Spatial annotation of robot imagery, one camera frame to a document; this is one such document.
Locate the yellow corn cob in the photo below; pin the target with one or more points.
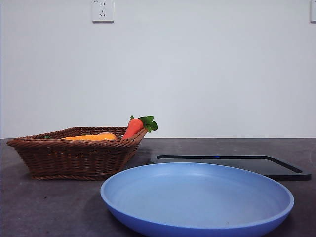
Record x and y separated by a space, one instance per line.
81 138

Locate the blue round plate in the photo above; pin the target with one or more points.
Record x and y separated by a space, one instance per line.
197 202

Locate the brown wicker basket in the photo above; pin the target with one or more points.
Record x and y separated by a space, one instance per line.
74 160

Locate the orange carrot with green leaves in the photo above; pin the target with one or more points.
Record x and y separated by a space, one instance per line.
133 128

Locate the brown egg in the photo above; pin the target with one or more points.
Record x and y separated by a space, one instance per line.
107 134

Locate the black rectangular tray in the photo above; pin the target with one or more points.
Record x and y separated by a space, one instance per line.
284 171

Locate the white wall socket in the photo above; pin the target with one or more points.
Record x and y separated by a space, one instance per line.
103 12

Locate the white wall plate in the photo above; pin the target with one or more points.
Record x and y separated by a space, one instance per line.
313 12

